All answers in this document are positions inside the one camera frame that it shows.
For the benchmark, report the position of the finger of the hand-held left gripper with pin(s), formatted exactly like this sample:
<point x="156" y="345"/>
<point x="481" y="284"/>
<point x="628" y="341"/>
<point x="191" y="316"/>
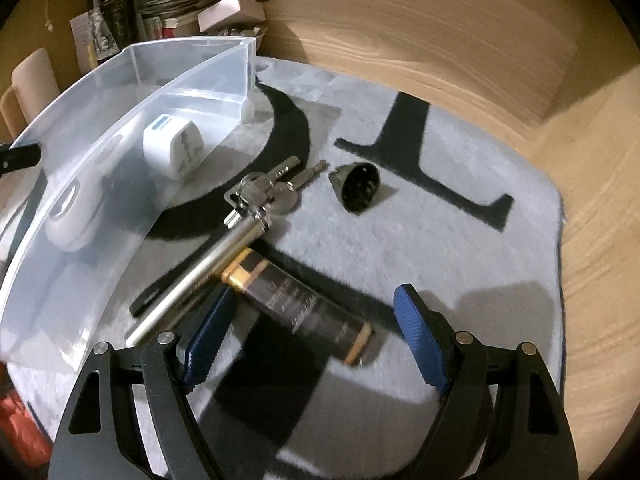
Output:
<point x="20" y="159"/>

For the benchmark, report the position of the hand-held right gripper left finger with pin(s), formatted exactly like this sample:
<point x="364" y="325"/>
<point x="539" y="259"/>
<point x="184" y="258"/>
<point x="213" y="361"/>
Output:
<point x="205" y="340"/>

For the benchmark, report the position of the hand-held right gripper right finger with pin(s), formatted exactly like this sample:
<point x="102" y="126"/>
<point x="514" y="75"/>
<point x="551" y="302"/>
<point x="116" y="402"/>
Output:
<point x="420" y="340"/>

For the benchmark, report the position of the white handheld device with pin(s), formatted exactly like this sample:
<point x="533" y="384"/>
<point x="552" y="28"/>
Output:
<point x="75" y="220"/>

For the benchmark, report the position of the brown and gold tube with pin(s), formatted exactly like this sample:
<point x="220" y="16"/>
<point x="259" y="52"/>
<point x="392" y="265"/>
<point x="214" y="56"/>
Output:
<point x="300" y="305"/>

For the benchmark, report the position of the white plug adapter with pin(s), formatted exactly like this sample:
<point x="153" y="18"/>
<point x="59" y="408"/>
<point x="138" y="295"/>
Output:
<point x="172" y="147"/>

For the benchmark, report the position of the clear plastic bin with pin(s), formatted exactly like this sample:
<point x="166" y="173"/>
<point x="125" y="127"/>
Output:
<point x="190" y="55"/>

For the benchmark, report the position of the black pen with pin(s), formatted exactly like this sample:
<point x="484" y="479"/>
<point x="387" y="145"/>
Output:
<point x="160" y="295"/>

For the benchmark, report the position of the grey mat with black print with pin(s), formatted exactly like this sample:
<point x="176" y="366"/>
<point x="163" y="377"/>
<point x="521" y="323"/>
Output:
<point x="450" y="270"/>

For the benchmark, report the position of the cream mug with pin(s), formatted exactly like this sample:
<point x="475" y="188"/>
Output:
<point x="35" y="80"/>

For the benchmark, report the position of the silver metal pen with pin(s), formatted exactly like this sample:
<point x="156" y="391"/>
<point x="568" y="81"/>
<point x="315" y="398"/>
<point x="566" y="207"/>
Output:
<point x="215" y="260"/>

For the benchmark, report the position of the white paper sheet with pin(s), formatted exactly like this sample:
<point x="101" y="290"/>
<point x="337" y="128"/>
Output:
<point x="82" y="40"/>

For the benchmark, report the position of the bunch of keys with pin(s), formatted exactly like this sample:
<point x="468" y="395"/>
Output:
<point x="265" y="197"/>

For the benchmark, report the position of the black round cap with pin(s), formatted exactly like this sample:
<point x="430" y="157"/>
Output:
<point x="357" y="187"/>

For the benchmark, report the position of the dark wine bottle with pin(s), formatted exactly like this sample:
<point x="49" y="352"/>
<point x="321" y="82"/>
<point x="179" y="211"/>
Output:
<point x="117" y="10"/>

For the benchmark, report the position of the red crumpled bag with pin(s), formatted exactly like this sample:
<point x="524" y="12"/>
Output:
<point x="22" y="425"/>

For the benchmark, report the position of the stack of magazines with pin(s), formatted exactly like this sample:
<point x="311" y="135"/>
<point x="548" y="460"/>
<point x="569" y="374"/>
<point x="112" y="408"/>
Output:
<point x="175" y="2"/>

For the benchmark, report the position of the small white box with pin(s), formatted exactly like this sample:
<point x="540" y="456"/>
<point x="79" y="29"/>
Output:
<point x="230" y="12"/>

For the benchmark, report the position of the white bowl of stones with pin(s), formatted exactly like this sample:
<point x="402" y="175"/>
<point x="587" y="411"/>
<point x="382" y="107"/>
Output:
<point x="250" y="31"/>

